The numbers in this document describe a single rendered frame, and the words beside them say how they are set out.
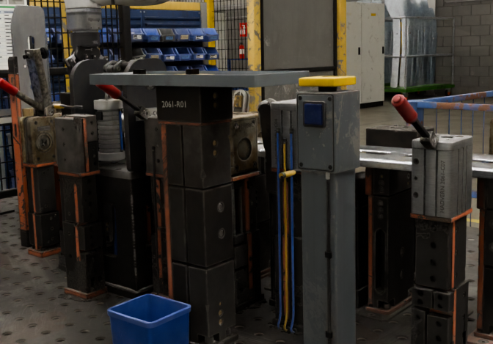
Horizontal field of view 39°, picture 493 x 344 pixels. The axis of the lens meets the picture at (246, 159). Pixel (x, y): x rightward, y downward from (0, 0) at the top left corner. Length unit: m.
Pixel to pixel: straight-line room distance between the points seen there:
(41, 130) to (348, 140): 0.98
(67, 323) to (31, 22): 1.02
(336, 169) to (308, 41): 3.87
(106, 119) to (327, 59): 3.62
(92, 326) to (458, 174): 0.72
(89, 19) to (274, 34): 2.80
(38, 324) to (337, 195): 0.67
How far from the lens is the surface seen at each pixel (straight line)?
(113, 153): 1.50
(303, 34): 4.79
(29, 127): 1.79
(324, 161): 0.99
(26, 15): 2.13
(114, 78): 1.21
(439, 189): 1.09
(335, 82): 0.97
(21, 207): 1.94
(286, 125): 1.21
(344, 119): 0.99
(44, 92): 1.81
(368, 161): 1.27
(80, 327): 1.37
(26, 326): 1.41
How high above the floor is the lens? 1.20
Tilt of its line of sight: 9 degrees down
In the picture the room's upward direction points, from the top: 2 degrees counter-clockwise
